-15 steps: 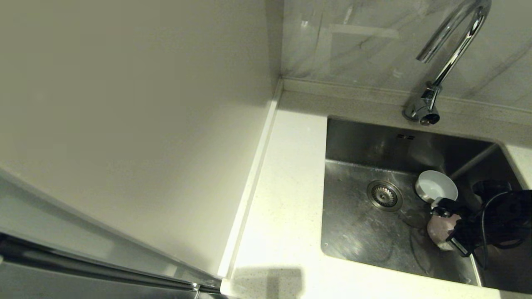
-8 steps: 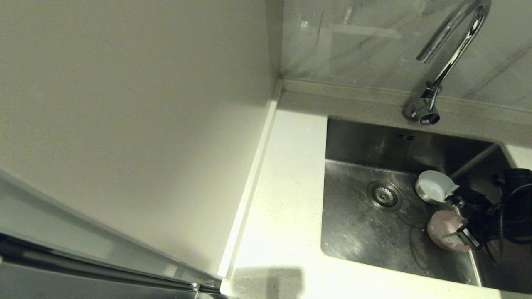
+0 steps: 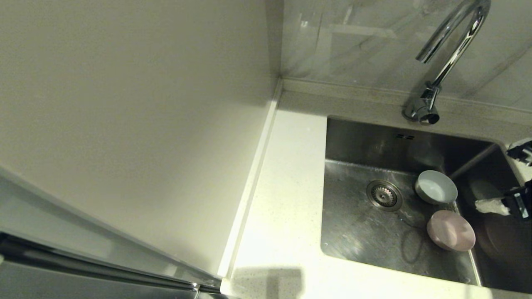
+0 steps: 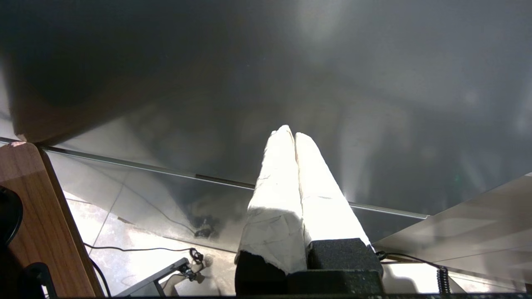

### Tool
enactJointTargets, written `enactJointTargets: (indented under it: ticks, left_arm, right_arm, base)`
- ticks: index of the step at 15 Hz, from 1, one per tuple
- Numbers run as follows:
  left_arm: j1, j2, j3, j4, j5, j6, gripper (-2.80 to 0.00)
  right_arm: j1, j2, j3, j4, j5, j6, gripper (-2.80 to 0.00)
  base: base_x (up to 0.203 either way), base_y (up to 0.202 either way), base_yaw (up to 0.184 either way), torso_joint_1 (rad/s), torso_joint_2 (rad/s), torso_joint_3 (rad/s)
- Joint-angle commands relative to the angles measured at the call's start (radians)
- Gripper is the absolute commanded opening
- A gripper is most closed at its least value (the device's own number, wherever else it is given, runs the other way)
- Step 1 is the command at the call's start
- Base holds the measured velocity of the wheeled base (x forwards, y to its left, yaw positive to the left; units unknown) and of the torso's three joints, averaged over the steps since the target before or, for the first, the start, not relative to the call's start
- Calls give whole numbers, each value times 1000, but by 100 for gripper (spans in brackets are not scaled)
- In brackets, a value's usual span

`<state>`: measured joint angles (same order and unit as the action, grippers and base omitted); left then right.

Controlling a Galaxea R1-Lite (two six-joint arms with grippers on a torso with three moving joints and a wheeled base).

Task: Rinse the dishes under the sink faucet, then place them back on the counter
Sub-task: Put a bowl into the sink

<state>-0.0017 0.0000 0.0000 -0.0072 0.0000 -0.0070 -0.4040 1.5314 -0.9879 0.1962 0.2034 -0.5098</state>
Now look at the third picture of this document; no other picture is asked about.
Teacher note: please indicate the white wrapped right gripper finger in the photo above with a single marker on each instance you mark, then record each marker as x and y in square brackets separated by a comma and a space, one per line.
[494, 206]
[523, 151]

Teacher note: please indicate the pink bowl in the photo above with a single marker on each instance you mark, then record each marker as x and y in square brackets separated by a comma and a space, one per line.
[451, 230]

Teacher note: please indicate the light blue bowl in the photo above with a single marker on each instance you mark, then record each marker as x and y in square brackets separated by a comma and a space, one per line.
[436, 187]

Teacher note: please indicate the stainless steel sink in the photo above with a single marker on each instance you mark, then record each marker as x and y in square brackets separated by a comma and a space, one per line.
[374, 245]

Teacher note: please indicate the round metal drain strainer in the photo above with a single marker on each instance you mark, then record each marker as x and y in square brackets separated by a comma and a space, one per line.
[384, 195]

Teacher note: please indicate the chrome gooseneck faucet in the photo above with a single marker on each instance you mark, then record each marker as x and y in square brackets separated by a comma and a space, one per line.
[451, 62]

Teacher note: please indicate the white tall cabinet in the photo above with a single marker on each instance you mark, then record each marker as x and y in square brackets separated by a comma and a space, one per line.
[124, 104]

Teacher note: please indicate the grey appliance door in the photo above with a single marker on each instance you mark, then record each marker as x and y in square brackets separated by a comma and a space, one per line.
[62, 282]

